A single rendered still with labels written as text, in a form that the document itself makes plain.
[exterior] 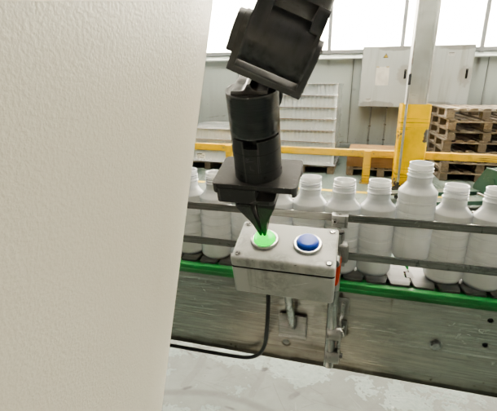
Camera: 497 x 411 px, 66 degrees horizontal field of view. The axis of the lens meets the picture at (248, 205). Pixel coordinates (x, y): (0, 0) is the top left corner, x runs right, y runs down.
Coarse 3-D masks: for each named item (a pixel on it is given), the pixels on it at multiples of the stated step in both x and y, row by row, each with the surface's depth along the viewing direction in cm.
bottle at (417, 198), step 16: (416, 160) 62; (416, 176) 59; (432, 176) 59; (400, 192) 61; (416, 192) 59; (432, 192) 59; (400, 208) 62; (416, 208) 60; (432, 208) 60; (400, 240) 63; (416, 240) 62; (400, 256) 64; (416, 256) 62
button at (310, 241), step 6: (306, 234) 52; (312, 234) 52; (300, 240) 51; (306, 240) 51; (312, 240) 51; (318, 240) 51; (300, 246) 51; (306, 246) 50; (312, 246) 50; (318, 246) 51
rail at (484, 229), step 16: (192, 208) 70; (208, 208) 69; (224, 208) 68; (384, 224) 62; (400, 224) 61; (416, 224) 60; (432, 224) 60; (448, 224) 59; (464, 224) 58; (192, 240) 72; (208, 240) 71; (224, 240) 70; (352, 256) 65; (368, 256) 64; (384, 256) 63; (480, 272) 60; (496, 272) 59
